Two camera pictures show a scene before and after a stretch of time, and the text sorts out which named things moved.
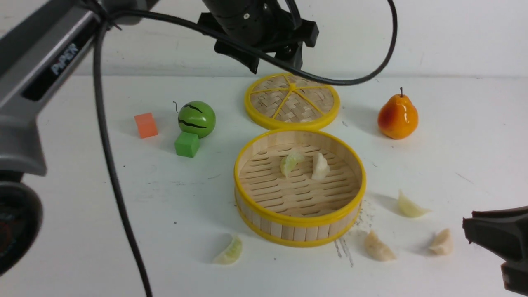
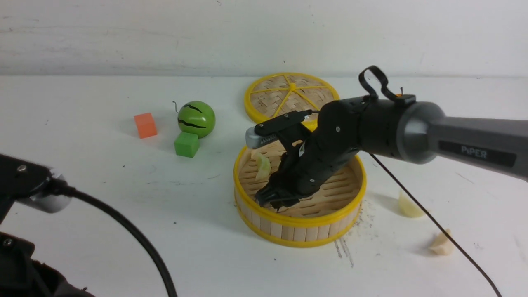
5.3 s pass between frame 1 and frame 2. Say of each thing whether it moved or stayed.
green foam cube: stayed
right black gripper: moved
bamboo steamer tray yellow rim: stayed
